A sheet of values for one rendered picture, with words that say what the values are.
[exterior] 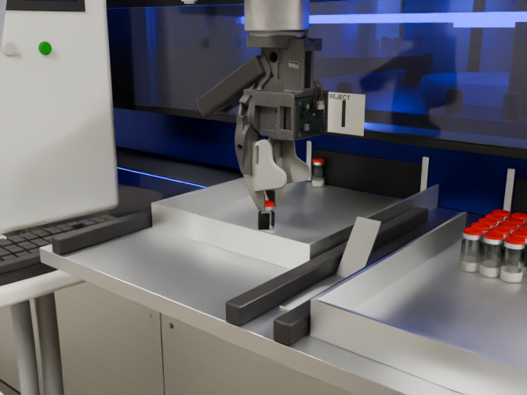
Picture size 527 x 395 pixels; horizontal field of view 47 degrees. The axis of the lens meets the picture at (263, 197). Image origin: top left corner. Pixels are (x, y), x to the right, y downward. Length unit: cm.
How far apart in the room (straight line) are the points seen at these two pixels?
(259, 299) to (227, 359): 66
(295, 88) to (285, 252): 19
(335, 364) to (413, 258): 22
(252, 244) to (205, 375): 62
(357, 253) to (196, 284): 18
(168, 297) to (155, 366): 79
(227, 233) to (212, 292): 13
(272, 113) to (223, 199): 25
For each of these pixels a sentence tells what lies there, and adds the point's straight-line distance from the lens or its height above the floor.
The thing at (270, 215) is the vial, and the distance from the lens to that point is 76.
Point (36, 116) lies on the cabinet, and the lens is 111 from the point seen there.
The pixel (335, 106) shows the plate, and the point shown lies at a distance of 92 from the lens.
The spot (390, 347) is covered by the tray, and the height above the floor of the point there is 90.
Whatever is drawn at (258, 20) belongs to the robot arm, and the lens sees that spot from 70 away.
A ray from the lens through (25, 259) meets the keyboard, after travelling 92.
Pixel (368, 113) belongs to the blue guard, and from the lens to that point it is 89.
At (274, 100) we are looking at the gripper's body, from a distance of 69.
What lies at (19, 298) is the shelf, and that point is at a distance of 90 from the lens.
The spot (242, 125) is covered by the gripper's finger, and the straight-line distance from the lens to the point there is 71.
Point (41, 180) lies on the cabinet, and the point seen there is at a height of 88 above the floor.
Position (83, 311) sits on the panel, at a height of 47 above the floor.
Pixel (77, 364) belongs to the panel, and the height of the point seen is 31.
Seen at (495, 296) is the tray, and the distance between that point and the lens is 66.
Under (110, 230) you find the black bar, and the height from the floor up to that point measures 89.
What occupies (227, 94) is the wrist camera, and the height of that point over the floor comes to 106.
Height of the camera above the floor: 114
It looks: 16 degrees down
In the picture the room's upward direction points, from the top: straight up
